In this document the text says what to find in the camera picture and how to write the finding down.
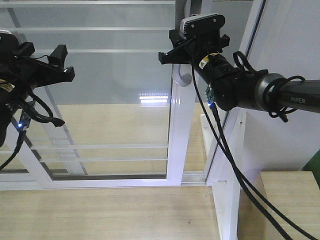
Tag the light wooden box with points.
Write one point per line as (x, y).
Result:
(294, 193)

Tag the green circuit board right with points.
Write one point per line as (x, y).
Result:
(210, 96)

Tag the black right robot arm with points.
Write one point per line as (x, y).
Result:
(262, 87)

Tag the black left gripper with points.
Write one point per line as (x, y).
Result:
(20, 74)

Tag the silver curved door handle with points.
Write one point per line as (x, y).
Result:
(181, 73)

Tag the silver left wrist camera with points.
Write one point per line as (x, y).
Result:
(5, 33)

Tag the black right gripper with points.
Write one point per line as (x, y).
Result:
(203, 52)

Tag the white framed sliding glass door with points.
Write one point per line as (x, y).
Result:
(113, 46)

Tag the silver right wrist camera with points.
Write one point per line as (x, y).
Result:
(201, 24)

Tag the white triangular support bracket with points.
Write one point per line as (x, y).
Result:
(226, 185)

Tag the green sandbag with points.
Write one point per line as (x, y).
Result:
(313, 164)

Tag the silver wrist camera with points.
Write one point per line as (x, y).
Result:
(5, 33)
(201, 24)

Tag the white door frame post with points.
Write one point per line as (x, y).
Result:
(239, 30)

